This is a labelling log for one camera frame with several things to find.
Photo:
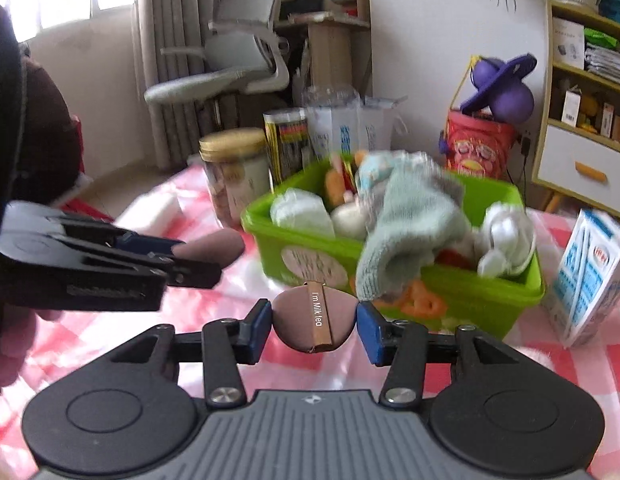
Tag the purple ball toy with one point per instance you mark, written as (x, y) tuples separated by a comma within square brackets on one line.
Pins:
[(510, 97)]

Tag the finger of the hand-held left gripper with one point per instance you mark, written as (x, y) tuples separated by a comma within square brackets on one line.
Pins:
[(90, 275), (150, 246)]

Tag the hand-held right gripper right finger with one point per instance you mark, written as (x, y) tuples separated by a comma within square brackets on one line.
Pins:
[(370, 327)]

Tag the dark bag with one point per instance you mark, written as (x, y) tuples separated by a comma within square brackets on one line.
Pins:
[(45, 125)]

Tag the grey-green fluffy plush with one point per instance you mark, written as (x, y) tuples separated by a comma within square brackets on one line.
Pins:
[(405, 240)]

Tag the wooden shelf cabinet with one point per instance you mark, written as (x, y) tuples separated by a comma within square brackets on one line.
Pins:
[(585, 160)]

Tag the white cloth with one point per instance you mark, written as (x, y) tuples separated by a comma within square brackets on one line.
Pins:
[(300, 212)]

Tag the red white plush toy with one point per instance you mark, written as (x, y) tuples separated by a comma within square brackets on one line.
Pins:
[(450, 258)]

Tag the beige curtain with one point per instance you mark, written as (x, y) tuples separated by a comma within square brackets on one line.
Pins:
[(170, 20)]

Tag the white paper bag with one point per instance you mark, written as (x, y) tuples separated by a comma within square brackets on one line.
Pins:
[(340, 125)]

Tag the blue white milk carton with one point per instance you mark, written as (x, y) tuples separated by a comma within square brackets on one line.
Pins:
[(585, 280)]

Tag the red snack bucket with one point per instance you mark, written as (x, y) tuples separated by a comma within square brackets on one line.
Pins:
[(475, 147)]

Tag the green plastic bin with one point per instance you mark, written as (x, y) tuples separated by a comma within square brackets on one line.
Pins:
[(490, 300)]

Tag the person's left hand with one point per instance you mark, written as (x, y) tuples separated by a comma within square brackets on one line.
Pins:
[(15, 355)]

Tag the white sock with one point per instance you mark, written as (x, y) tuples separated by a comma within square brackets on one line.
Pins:
[(505, 235)]

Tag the gold-lid cookie jar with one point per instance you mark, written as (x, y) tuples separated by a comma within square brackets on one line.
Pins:
[(235, 175)]

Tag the wooden desk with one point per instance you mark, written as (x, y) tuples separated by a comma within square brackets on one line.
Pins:
[(330, 45)]

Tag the grey office chair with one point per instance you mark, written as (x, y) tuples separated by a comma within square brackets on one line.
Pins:
[(240, 55)]

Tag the hamburger plush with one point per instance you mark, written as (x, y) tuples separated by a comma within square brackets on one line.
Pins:
[(335, 185)]

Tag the stack of papers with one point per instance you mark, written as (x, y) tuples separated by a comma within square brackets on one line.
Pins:
[(607, 62)]

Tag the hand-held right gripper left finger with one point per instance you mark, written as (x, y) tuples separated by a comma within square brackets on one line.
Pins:
[(262, 325)]

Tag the white foam box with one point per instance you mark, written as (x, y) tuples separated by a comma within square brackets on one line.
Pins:
[(155, 210)]

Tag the yellow black drink can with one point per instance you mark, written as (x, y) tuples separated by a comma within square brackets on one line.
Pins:
[(287, 145)]

